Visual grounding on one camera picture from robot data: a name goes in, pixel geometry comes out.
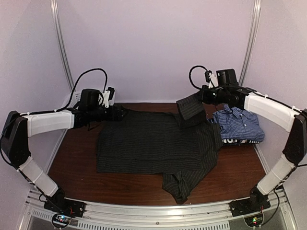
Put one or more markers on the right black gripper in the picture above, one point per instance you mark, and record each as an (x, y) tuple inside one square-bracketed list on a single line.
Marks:
[(204, 97)]

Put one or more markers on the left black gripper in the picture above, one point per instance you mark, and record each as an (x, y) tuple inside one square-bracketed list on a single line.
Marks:
[(118, 118)]

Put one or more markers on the dark pinstriped long sleeve shirt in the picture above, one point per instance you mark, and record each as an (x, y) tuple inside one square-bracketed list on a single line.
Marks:
[(182, 147)]

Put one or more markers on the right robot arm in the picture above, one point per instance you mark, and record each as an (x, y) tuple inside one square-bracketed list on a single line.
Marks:
[(285, 144)]

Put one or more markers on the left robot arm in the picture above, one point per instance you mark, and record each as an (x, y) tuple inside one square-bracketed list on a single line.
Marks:
[(26, 139)]

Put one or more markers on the white perforated plastic basket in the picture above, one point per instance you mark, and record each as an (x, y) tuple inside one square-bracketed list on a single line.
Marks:
[(75, 99)]

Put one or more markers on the blue checkered folded shirt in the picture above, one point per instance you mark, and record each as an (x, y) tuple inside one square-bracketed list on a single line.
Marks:
[(234, 112)]

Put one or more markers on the navy folded shirt white print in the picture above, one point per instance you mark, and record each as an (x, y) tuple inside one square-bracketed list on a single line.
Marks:
[(235, 141)]

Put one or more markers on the left circuit board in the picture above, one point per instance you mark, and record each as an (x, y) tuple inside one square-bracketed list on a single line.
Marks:
[(60, 220)]

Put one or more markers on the circuit board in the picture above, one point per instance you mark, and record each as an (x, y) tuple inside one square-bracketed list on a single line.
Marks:
[(254, 221), (60, 220)]

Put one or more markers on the right circuit board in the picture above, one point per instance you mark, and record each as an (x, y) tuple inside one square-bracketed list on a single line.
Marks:
[(254, 221)]

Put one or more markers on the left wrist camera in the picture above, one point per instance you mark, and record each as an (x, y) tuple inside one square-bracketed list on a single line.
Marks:
[(93, 98)]

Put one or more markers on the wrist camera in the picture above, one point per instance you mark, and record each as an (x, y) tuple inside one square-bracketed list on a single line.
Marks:
[(225, 77), (93, 98)]

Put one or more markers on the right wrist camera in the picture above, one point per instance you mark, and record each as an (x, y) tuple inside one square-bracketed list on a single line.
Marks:
[(225, 77)]

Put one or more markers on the right aluminium frame post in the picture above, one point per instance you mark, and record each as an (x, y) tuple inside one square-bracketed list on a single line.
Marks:
[(255, 20)]

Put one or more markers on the aluminium frame post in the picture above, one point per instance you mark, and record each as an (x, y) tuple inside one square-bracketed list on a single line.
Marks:
[(255, 20), (60, 40)]

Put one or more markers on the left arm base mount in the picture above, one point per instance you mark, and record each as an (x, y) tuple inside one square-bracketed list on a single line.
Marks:
[(69, 207)]

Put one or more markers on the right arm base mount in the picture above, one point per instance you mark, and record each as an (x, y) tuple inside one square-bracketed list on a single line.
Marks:
[(248, 205)]

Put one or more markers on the left aluminium frame post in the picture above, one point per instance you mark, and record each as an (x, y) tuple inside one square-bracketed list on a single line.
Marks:
[(60, 40)]

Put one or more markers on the front aluminium rail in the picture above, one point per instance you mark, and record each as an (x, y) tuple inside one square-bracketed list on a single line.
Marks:
[(209, 216)]

